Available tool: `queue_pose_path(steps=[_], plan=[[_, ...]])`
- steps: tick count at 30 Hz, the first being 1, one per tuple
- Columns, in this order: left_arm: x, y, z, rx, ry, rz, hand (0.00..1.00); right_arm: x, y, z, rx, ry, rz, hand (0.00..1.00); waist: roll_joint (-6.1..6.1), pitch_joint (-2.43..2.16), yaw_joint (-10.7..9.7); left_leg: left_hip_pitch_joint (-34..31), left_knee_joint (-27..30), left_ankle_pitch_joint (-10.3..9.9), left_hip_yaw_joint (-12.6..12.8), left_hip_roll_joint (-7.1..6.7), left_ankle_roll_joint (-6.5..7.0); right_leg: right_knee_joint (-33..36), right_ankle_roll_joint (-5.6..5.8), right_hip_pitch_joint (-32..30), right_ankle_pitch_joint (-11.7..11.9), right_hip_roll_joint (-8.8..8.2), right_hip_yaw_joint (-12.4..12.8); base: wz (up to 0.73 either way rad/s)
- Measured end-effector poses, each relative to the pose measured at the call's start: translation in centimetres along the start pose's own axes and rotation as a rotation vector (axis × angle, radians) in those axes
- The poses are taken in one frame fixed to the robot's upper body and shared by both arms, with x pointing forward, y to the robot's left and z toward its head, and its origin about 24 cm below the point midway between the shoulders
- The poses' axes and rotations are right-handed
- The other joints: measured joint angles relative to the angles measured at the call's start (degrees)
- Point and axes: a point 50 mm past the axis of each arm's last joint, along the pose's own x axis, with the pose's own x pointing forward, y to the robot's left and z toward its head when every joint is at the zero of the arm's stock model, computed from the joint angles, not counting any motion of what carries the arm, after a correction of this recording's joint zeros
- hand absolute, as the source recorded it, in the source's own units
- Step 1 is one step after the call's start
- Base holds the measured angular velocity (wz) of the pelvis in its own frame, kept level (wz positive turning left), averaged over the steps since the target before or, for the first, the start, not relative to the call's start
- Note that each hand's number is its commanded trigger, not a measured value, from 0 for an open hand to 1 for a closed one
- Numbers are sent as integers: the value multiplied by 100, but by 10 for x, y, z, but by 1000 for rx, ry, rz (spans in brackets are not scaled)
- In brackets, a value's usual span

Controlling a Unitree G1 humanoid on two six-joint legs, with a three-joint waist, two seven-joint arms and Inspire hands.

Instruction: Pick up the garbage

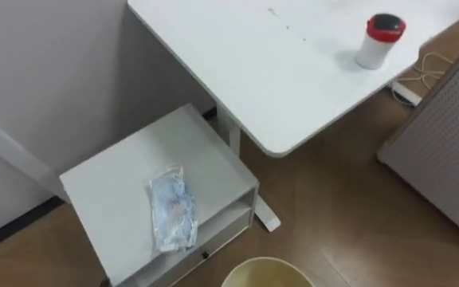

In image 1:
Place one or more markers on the white bedside cabinet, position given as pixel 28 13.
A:
pixel 134 175

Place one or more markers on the clear plastic bag of masks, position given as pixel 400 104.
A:
pixel 172 209

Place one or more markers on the cream round waste bin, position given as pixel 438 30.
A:
pixel 267 275

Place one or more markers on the grey perforated panel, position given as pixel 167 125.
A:
pixel 448 151

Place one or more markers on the white power strip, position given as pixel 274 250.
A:
pixel 406 93

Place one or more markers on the white desk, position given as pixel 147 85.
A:
pixel 277 79

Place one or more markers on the white canister with red lid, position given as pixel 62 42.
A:
pixel 377 43

